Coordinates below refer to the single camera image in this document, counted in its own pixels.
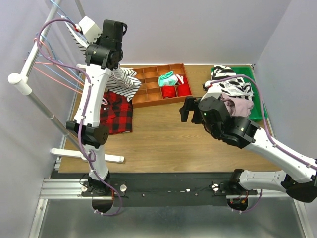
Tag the pink wire hanger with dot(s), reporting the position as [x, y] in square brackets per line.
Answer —
[66, 77]

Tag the brown compartment tray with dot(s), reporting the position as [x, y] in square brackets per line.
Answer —
[152, 94]

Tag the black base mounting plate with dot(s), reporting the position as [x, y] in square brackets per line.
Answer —
[165, 189]

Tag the red white striped sock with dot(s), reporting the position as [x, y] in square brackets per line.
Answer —
[181, 79]

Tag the bold striped garment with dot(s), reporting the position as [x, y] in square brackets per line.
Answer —
[235, 87]

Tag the white metal clothes rack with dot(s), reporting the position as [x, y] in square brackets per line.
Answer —
[20, 81]

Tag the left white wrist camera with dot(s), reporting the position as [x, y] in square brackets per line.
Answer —
[89, 29]

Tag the mint white sock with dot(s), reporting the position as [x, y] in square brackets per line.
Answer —
[167, 79]

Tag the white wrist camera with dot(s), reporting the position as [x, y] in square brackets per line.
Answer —
[212, 90]
[89, 29]

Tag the red black plaid shirt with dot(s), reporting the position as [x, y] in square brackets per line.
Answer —
[117, 115]

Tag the aluminium frame rail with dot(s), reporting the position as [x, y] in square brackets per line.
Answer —
[63, 212]

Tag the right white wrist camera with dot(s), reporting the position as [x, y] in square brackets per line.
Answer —
[212, 90]

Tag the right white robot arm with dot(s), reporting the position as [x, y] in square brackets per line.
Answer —
[298, 174]

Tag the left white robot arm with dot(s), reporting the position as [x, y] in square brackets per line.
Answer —
[103, 55]

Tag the red cloth left compartment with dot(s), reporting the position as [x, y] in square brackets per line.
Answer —
[168, 92]

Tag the blue wire hanger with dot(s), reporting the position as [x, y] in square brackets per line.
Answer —
[80, 41]
[50, 51]

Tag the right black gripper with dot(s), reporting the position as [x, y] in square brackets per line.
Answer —
[191, 103]

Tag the thin striped tank top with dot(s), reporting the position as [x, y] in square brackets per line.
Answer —
[122, 80]

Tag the mauve garment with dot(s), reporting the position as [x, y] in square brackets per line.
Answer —
[238, 107]

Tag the green plastic bin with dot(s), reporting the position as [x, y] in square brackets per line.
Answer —
[256, 114]

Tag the red cloth compartment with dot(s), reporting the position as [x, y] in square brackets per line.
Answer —
[183, 90]
[168, 92]

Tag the red cloth right compartment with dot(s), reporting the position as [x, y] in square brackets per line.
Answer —
[183, 90]

